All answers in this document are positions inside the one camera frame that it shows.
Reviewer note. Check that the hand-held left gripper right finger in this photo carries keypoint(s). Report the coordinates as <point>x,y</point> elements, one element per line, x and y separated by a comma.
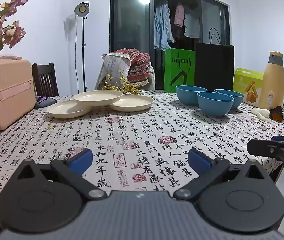
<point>199,161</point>

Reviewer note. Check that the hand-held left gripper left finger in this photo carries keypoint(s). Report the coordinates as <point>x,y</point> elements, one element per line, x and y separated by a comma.
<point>82,160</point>

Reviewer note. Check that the cream plate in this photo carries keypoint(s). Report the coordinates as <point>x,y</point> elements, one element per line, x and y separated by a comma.
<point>98,97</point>
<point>64,111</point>
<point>134,103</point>

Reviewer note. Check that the blue bowl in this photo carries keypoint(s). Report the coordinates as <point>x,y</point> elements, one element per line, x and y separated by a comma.
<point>215,105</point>
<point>188,95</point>
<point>235,97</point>

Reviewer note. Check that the brown black hair clip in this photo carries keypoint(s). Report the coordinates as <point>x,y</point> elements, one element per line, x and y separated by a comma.
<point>276,113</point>

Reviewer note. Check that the beige bottle grey cap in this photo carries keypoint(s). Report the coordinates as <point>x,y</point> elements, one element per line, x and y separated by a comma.
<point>273,85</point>

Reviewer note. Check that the calligraphy printed tablecloth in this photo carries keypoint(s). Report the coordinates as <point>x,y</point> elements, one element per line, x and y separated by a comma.
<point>132,135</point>

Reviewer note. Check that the green snack box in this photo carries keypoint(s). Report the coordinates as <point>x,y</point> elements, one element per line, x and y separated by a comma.
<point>247,85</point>

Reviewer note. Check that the purple grey cloth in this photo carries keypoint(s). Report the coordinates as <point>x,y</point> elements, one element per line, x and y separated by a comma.
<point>43,102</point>

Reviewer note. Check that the green paper bag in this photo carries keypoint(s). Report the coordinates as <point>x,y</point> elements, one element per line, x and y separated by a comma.
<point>179,80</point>

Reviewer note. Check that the yellow flower branch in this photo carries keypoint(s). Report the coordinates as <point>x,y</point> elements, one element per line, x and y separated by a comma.
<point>124,86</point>

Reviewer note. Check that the dark wooden chair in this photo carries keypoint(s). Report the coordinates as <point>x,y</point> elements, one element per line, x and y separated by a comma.
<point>44,80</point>

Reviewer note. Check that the black paper bag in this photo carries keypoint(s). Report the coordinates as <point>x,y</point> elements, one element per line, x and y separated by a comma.
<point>214,67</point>

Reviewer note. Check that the patterned cloth on chair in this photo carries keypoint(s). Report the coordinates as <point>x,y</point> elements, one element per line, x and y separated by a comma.
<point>152,80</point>

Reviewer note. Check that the pink hard case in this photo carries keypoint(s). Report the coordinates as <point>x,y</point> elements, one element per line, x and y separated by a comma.
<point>7,92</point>

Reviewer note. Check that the white quilted cloth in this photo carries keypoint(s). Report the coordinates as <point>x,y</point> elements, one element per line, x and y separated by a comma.
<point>115,65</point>

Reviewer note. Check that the red patterned cloth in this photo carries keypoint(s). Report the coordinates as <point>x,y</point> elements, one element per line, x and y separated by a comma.
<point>139,65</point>

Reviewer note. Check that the white hanging garment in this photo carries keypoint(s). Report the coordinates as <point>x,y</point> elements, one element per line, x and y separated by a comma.
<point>191,25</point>

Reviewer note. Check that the light blue hanging shirt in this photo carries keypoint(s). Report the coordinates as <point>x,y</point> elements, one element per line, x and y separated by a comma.
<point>162,25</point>

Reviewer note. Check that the dark sliding glass door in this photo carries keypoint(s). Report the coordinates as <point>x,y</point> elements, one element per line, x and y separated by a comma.
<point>129,25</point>

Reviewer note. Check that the pink hanging garment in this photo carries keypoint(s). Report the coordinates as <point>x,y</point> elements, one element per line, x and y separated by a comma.
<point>179,15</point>

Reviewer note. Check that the studio light on stand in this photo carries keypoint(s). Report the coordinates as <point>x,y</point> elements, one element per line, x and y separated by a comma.
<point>82,8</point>

